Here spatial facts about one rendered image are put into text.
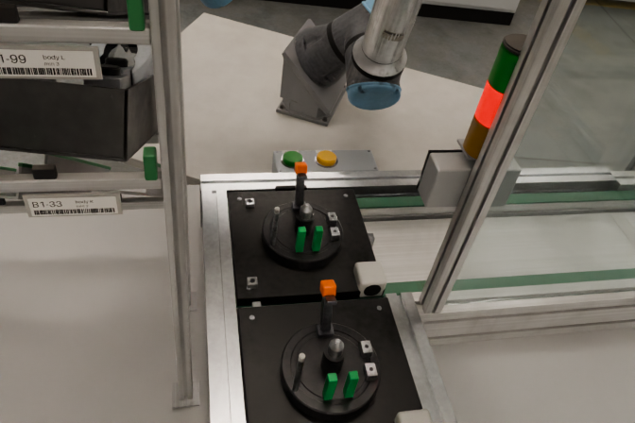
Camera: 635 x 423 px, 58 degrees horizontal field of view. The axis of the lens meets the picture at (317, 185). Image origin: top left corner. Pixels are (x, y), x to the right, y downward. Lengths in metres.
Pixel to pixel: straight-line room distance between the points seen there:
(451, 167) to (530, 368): 0.45
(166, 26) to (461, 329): 0.73
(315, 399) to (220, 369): 0.14
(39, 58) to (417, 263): 0.76
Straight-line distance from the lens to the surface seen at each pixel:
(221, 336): 0.88
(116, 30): 0.49
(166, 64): 0.50
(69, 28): 0.49
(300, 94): 1.40
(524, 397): 1.06
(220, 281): 0.94
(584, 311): 1.12
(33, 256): 1.14
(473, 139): 0.75
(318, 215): 1.00
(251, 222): 1.00
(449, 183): 0.78
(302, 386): 0.81
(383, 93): 1.22
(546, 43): 0.65
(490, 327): 1.05
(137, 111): 0.64
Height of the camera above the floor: 1.70
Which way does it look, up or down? 42 degrees down
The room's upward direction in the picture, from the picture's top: 10 degrees clockwise
